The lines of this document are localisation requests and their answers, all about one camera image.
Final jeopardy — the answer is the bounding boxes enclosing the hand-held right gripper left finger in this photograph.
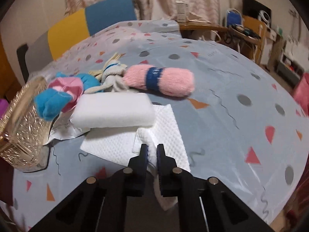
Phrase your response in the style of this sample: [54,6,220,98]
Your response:
[30,144,149,232]

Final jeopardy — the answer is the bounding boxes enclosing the black monitor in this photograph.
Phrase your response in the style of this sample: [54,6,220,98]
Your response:
[243,0,272,27]

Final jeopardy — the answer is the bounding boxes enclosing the white printed packet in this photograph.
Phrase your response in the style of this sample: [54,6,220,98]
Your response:
[47,118,91,141]

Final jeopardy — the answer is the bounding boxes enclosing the grey storage drawers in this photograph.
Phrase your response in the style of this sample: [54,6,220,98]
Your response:
[275,53,305,85]

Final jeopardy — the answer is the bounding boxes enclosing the grey yellow blue chair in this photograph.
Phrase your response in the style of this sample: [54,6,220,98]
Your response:
[16,0,138,83]

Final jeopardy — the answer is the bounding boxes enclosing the purple box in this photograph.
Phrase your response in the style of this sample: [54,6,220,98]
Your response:
[0,99,11,121]

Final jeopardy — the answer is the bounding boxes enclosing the white carton box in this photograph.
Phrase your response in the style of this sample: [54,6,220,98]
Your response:
[176,2,190,23]

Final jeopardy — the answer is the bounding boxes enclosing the blue bag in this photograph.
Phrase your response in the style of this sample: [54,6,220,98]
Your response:
[227,10,242,27]

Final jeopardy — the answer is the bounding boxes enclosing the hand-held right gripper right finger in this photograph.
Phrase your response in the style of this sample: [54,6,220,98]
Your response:
[156,144,274,232]

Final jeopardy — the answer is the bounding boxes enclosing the wooden shelf unit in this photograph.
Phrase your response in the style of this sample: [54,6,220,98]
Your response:
[241,14,266,63]

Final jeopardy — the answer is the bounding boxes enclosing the pink towel with navy band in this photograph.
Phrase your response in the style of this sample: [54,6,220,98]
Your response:
[123,64,195,99]

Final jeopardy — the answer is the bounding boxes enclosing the white sponge block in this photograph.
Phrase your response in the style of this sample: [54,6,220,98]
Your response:
[70,92,155,128]

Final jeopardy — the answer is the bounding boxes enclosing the gold tray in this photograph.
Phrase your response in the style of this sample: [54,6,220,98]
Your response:
[0,76,57,172]

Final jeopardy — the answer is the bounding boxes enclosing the blue and pink plush toy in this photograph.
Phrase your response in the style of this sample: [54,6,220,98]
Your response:
[34,72,102,121]

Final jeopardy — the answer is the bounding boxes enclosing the printed tablecloth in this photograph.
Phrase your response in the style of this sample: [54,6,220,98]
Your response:
[12,19,309,225]

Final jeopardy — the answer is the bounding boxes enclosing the grey and cream rope toy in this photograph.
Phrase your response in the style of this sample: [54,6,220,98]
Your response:
[84,53,136,93]

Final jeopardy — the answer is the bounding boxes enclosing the white paper towel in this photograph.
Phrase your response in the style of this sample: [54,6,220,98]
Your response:
[80,104,191,211]

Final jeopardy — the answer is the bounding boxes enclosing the pink cloth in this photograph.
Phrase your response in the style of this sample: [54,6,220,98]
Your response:
[293,72,309,116]

